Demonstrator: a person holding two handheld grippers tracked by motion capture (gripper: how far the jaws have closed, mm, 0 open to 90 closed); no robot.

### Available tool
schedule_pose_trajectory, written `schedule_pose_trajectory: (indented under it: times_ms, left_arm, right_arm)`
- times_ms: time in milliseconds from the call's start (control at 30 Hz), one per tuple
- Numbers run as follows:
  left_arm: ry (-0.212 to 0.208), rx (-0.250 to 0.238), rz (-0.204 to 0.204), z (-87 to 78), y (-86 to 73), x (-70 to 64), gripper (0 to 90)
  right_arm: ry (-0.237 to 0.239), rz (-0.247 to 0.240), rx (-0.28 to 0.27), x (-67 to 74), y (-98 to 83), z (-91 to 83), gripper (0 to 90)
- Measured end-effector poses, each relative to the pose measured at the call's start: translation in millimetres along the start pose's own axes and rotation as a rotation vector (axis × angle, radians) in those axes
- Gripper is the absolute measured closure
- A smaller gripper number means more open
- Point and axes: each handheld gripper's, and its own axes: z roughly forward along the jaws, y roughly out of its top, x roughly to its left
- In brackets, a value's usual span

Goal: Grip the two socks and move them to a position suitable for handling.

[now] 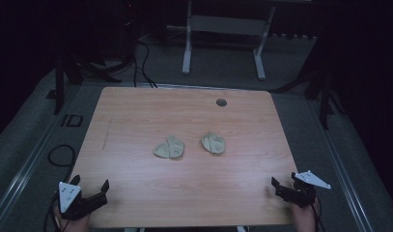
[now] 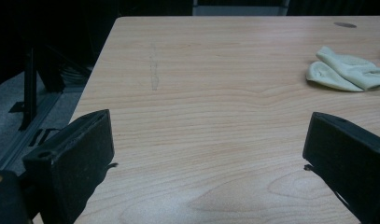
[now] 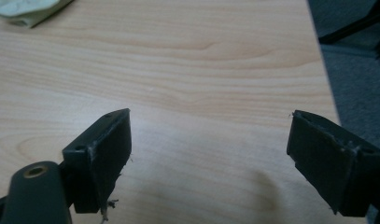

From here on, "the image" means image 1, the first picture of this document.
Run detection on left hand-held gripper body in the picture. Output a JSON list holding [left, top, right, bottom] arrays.
[[57, 181, 103, 222]]

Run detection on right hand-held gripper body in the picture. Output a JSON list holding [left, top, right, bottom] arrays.
[[275, 170, 332, 209]]

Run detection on beige sock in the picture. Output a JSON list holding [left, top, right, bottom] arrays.
[[201, 131, 227, 155], [153, 134, 185, 160]]

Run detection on person's right hand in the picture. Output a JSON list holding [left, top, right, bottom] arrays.
[[291, 196, 322, 232]]

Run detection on person's left hand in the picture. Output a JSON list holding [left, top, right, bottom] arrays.
[[53, 206, 93, 232]]

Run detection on black metal stand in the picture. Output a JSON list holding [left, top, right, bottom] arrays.
[[52, 0, 138, 116], [270, 32, 347, 131]]

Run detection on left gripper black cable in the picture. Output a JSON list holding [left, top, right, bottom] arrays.
[[42, 191, 63, 232]]

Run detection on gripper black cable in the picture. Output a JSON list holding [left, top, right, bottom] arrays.
[[42, 191, 63, 232], [309, 194, 327, 232]]

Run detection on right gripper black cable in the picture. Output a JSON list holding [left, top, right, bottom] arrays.
[[309, 194, 327, 232]]

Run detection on black cable loop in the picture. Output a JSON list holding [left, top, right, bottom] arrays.
[[47, 144, 76, 168]]

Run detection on grey floor rail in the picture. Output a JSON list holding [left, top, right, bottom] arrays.
[[0, 84, 76, 226], [308, 98, 376, 232]]

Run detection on black floor cables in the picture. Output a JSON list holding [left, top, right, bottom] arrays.
[[131, 38, 158, 89]]

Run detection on white desk frame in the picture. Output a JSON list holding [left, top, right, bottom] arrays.
[[166, 0, 277, 81]]

